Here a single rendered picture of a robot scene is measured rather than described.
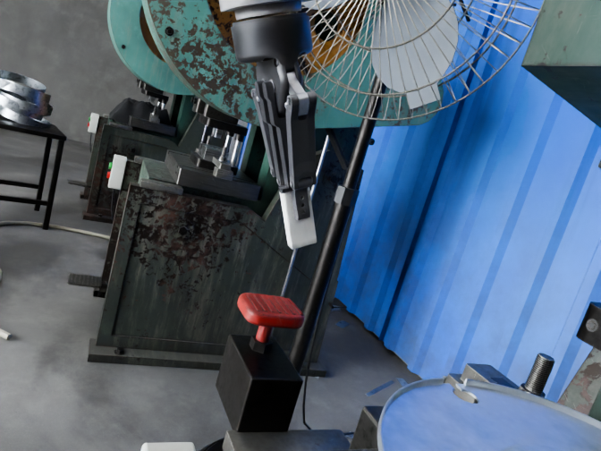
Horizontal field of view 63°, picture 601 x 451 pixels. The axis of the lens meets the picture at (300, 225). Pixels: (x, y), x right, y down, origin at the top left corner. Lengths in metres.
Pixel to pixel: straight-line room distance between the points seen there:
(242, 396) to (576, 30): 0.45
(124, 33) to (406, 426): 2.97
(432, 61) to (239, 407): 0.76
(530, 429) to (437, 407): 0.08
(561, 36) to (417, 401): 0.31
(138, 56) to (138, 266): 1.68
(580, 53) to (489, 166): 1.81
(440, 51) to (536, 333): 1.23
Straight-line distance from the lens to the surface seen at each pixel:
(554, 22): 0.48
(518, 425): 0.46
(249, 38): 0.47
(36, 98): 3.03
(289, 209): 0.52
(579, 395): 0.82
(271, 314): 0.54
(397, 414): 0.39
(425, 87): 1.03
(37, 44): 6.78
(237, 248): 1.83
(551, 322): 1.96
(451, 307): 2.29
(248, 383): 0.53
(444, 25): 1.04
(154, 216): 1.75
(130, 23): 3.20
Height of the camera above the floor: 0.96
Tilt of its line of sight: 11 degrees down
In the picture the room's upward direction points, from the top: 16 degrees clockwise
